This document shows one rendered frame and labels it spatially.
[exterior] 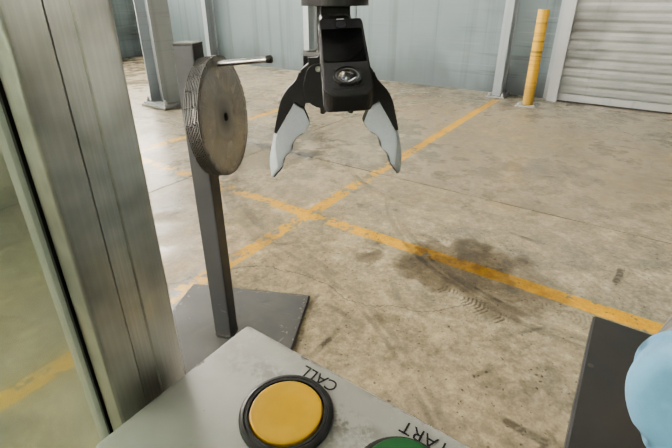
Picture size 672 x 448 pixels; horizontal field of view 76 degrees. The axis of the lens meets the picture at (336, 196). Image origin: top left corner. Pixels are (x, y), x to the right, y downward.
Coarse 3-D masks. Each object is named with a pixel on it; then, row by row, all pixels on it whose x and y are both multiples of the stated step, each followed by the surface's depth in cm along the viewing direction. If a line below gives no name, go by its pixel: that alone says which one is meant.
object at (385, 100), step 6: (372, 72) 46; (372, 78) 46; (378, 84) 46; (378, 90) 46; (384, 90) 47; (378, 96) 47; (384, 96) 47; (390, 96) 47; (372, 102) 47; (384, 102) 47; (390, 102) 47; (384, 108) 47; (390, 108) 47; (390, 114) 48; (390, 120) 48; (396, 120) 48; (396, 126) 48
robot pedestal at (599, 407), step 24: (600, 336) 50; (624, 336) 50; (648, 336) 50; (600, 360) 46; (624, 360) 46; (600, 384) 44; (624, 384) 44; (576, 408) 41; (600, 408) 41; (624, 408) 41; (576, 432) 39; (600, 432) 39; (624, 432) 39
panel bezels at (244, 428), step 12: (264, 384) 25; (312, 384) 25; (252, 396) 24; (324, 396) 24; (240, 408) 24; (324, 408) 24; (240, 420) 23; (324, 420) 23; (240, 432) 22; (324, 432) 22; (252, 444) 22; (264, 444) 22; (300, 444) 22; (312, 444) 22; (372, 444) 22
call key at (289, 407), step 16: (288, 384) 25; (304, 384) 25; (256, 400) 24; (272, 400) 24; (288, 400) 24; (304, 400) 24; (320, 400) 24; (256, 416) 23; (272, 416) 23; (288, 416) 23; (304, 416) 23; (320, 416) 23; (256, 432) 22; (272, 432) 22; (288, 432) 22; (304, 432) 22
